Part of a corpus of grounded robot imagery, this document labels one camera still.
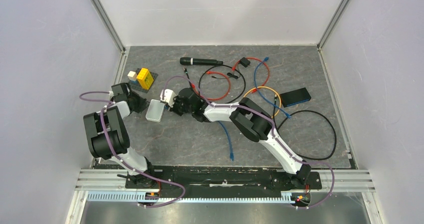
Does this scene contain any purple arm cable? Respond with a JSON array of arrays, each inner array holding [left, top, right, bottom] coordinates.
[[163, 76, 336, 210], [79, 91, 186, 209]]

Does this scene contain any black cable loop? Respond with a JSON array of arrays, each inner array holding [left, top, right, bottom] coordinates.
[[182, 64, 247, 106]]

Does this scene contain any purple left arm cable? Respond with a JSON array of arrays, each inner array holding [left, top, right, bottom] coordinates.
[[79, 91, 186, 209]]

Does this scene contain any red cable loop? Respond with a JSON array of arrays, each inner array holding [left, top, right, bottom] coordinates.
[[190, 71, 232, 102]]

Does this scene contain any yellow ethernet cable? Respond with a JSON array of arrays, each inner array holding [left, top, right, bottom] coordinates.
[[243, 85, 282, 118]]

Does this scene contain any cream toy brick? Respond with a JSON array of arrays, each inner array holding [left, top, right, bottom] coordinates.
[[127, 71, 138, 82]]

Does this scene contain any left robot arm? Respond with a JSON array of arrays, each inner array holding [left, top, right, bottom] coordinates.
[[83, 83, 158, 188]]

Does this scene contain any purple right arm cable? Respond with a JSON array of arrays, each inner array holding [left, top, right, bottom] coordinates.
[[163, 76, 336, 210]]

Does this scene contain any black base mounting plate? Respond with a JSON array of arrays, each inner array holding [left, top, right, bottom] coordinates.
[[124, 165, 322, 198]]

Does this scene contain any black microphone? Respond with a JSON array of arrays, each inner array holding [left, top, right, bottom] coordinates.
[[179, 57, 224, 66]]

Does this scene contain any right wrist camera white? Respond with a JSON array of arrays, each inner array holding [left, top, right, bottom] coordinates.
[[159, 89, 177, 108]]

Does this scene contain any white network switch box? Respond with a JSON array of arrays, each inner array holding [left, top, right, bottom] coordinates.
[[145, 99, 166, 122]]

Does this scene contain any yellow toy brick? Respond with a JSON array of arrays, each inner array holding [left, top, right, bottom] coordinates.
[[136, 68, 154, 90]]

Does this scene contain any white cable duct strip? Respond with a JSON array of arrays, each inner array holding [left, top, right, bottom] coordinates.
[[87, 191, 295, 204]]

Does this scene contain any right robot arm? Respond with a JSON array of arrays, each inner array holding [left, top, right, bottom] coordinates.
[[160, 88, 312, 188]]

